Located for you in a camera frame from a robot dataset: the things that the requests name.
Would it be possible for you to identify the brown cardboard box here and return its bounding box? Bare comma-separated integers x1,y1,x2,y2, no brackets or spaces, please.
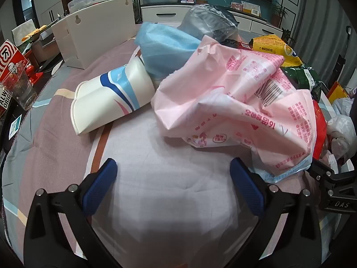
31,32,60,65

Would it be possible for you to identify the grey clear plastic bag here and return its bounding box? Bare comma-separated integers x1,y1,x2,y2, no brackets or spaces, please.
177,4,240,45

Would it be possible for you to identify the pink printed packaging bag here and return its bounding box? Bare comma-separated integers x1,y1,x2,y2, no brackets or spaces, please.
151,35,320,185

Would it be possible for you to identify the white blue striped paper cup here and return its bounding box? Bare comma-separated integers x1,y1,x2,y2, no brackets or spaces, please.
70,58,156,137

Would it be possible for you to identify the red white sign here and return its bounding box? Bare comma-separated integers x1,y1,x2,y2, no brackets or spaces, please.
0,40,30,118

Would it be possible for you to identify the dark green snack packet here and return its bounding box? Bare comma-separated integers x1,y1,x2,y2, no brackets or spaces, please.
280,64,324,95

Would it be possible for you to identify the white box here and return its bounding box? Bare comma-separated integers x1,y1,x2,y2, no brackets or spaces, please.
51,0,140,70

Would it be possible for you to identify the striped pastel tablecloth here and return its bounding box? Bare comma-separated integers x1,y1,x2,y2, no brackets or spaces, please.
1,24,357,268

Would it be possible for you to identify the clear plastic cup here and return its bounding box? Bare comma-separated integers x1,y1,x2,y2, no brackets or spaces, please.
0,68,38,111

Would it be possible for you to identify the yellow cloth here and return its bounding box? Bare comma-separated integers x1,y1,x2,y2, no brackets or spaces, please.
21,25,49,41

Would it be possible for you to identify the grey curtain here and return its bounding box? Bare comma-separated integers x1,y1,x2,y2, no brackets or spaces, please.
290,0,357,90

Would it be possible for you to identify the pale plastic bag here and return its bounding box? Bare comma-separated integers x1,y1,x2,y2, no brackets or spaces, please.
326,96,357,157

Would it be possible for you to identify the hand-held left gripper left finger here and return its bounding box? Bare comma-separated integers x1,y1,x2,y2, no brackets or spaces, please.
24,158,123,268

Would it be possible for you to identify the red figurine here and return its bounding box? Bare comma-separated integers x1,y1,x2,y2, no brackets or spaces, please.
24,64,44,86

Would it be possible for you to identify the white television cabinet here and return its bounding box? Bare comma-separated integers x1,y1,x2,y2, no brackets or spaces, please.
140,1,285,38

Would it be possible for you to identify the small teal white card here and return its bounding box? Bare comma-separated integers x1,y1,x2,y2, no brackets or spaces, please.
8,114,23,140

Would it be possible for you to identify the potted plant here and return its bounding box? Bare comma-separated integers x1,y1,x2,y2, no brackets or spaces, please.
270,1,289,27
282,28,296,45

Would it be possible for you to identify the yellow snack packet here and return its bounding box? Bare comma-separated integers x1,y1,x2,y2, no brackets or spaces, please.
249,34,303,67

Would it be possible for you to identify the red snack packet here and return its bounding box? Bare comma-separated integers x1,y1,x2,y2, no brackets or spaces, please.
312,99,327,161

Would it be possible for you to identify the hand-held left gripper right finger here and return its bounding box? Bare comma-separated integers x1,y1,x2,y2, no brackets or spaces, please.
223,157,334,268

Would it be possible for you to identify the desk calendar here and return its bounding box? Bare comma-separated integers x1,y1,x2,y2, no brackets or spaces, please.
242,2,262,16

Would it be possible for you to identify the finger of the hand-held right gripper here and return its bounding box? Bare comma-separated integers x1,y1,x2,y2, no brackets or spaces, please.
318,183,357,213
307,159,357,186

